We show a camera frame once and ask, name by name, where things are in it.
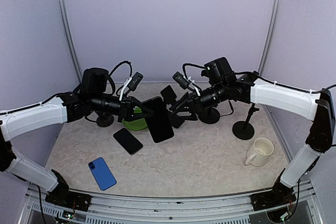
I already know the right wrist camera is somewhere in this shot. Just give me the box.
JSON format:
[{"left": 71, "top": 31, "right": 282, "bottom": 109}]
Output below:
[{"left": 172, "top": 71, "right": 202, "bottom": 97}]

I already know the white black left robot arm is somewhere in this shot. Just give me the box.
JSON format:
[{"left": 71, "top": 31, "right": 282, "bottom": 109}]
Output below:
[{"left": 1, "top": 68, "right": 153, "bottom": 206}]

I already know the cream ceramic mug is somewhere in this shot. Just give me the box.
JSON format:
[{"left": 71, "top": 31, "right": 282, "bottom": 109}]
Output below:
[{"left": 245, "top": 137, "right": 274, "bottom": 167}]

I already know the black folding phone stand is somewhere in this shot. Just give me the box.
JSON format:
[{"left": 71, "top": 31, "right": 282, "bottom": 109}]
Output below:
[{"left": 160, "top": 85, "right": 185, "bottom": 129}]

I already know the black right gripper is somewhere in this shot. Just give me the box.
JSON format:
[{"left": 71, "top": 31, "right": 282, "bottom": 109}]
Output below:
[{"left": 171, "top": 80, "right": 228, "bottom": 120}]

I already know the green plate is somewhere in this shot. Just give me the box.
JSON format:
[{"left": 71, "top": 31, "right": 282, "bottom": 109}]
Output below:
[{"left": 122, "top": 119, "right": 148, "bottom": 131}]

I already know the aluminium frame post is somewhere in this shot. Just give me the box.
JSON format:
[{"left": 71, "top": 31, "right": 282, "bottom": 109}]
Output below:
[
  {"left": 258, "top": 0, "right": 281, "bottom": 75},
  {"left": 57, "top": 0, "right": 82, "bottom": 83}
]

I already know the black phone purple edge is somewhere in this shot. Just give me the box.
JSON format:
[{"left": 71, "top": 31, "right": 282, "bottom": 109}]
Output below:
[{"left": 113, "top": 128, "right": 143, "bottom": 155}]

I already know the blue phone face down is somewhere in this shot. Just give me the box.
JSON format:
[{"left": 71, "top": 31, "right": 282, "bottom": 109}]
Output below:
[{"left": 88, "top": 157, "right": 117, "bottom": 191}]

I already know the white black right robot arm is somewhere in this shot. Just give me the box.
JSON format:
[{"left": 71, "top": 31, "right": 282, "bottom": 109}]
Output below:
[{"left": 170, "top": 57, "right": 335, "bottom": 205}]

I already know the black round-base clamp stand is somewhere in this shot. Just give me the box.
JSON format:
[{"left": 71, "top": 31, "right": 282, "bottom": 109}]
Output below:
[{"left": 199, "top": 69, "right": 221, "bottom": 125}]

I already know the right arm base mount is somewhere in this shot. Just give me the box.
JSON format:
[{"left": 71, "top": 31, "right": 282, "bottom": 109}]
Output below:
[{"left": 250, "top": 170, "right": 297, "bottom": 211}]

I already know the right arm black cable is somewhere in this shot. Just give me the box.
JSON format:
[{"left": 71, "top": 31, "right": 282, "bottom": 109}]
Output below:
[{"left": 182, "top": 62, "right": 336, "bottom": 117}]

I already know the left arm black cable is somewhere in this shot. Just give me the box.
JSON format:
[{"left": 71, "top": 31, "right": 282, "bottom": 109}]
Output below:
[{"left": 83, "top": 61, "right": 133, "bottom": 122}]

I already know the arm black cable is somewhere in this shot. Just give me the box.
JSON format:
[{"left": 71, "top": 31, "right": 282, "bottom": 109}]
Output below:
[
  {"left": 83, "top": 61, "right": 133, "bottom": 122},
  {"left": 182, "top": 62, "right": 336, "bottom": 117}
]

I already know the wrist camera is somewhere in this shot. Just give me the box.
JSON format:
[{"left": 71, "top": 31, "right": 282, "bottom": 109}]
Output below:
[
  {"left": 172, "top": 71, "right": 202, "bottom": 97},
  {"left": 119, "top": 72, "right": 143, "bottom": 101}
]

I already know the right aluminium frame post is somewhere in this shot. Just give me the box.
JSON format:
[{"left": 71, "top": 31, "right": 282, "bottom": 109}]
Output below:
[{"left": 258, "top": 0, "right": 281, "bottom": 75}]

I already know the left aluminium frame post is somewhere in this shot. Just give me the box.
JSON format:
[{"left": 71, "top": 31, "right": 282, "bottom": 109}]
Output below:
[{"left": 57, "top": 0, "right": 82, "bottom": 83}]

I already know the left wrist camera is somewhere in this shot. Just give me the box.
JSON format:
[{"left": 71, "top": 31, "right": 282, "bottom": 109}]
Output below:
[{"left": 119, "top": 72, "right": 143, "bottom": 101}]

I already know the black phone teal case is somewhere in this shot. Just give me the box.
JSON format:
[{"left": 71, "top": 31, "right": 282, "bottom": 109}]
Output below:
[{"left": 142, "top": 97, "right": 174, "bottom": 143}]

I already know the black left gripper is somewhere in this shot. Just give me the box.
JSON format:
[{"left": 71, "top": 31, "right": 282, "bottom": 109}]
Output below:
[{"left": 90, "top": 92, "right": 153, "bottom": 122}]

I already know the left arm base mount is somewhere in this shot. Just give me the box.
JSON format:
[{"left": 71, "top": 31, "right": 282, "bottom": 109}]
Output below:
[{"left": 45, "top": 169, "right": 91, "bottom": 212}]

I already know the front aluminium rail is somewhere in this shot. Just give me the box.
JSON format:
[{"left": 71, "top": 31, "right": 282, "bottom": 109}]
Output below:
[{"left": 18, "top": 179, "right": 323, "bottom": 224}]

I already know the black tall round-base stand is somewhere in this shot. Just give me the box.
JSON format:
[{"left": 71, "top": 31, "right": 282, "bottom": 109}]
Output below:
[{"left": 232, "top": 70, "right": 263, "bottom": 139}]

